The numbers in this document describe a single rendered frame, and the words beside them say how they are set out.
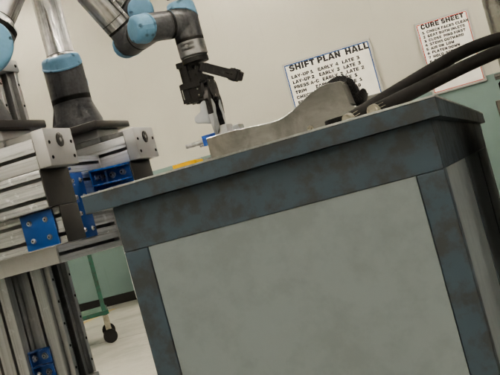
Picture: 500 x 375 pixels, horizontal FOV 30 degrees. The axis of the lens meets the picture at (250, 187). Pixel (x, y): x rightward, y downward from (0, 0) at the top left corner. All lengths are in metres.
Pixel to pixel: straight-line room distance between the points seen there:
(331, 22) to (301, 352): 8.09
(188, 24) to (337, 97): 0.45
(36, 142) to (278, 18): 7.73
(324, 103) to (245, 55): 7.57
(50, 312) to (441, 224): 1.22
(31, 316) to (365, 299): 1.13
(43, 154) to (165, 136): 7.90
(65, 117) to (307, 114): 0.77
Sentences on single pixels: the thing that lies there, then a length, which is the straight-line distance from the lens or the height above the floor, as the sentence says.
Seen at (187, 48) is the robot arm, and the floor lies 1.13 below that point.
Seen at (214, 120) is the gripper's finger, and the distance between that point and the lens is 2.43.
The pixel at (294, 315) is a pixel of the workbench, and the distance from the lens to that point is 1.74.
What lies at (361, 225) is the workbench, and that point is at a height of 0.61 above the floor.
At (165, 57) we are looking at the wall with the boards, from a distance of 10.12.
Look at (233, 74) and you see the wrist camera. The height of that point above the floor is 1.03.
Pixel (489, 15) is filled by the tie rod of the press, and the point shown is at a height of 0.99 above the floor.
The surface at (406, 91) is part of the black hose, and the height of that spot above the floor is 0.84.
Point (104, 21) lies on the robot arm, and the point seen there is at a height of 1.27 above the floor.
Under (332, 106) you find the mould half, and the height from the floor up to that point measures 0.88.
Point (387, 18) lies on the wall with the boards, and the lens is 9.65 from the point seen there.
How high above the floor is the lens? 0.70
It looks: 1 degrees up
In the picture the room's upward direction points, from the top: 15 degrees counter-clockwise
